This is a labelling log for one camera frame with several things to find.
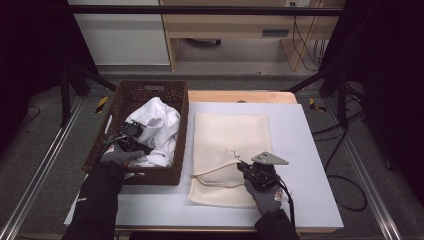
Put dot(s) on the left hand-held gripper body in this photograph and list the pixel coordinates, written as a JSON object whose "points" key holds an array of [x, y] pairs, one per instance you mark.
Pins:
{"points": [[131, 130]]}

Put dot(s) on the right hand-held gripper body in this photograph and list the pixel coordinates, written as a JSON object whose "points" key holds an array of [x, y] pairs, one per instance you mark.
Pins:
{"points": [[265, 176]]}

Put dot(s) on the white shirt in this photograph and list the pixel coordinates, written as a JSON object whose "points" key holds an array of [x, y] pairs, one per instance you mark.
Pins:
{"points": [[163, 123]]}

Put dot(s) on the cream mesh laundry bag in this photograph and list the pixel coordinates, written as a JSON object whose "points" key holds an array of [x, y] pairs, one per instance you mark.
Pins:
{"points": [[230, 133]]}

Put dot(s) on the brown woven basket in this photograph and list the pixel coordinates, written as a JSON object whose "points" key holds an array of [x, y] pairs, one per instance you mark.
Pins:
{"points": [[146, 90]]}

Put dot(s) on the person's right hand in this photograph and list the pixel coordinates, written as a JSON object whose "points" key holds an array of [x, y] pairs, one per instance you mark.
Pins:
{"points": [[270, 200]]}

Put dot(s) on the person's left hand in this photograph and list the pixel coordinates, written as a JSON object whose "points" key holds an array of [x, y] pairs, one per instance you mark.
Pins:
{"points": [[115, 155]]}

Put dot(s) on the yellow tool left floor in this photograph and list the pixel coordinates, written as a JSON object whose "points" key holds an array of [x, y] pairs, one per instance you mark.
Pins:
{"points": [[101, 104]]}

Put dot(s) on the yellow tool floor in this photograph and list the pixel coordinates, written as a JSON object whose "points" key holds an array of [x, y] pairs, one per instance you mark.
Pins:
{"points": [[101, 104], [313, 104]]}

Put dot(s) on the white table board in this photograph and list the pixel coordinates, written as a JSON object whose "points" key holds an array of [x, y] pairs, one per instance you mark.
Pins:
{"points": [[300, 133]]}

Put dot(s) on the black metal stand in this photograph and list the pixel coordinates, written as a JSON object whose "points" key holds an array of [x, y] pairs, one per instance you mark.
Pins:
{"points": [[65, 100], [341, 100]]}

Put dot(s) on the yellow tool right floor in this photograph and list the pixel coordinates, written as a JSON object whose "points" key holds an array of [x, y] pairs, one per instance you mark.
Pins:
{"points": [[313, 104]]}

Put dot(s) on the white cabinet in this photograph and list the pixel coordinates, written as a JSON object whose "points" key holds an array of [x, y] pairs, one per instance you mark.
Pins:
{"points": [[123, 36]]}

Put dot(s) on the black curtain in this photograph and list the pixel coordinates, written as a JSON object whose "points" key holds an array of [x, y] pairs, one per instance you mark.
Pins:
{"points": [[390, 83], [30, 50]]}

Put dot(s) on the grey desk label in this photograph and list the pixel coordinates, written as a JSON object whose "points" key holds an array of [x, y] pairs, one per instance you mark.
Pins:
{"points": [[275, 33]]}

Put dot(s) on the wooden desk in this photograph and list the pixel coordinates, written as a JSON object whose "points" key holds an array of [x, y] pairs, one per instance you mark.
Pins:
{"points": [[230, 23]]}

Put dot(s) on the aluminium floor rail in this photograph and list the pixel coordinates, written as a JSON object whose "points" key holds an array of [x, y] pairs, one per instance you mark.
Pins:
{"points": [[43, 160], [363, 173]]}

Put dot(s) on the black metal frame bar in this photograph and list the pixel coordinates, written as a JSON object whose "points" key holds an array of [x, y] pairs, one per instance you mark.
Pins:
{"points": [[200, 10]]}

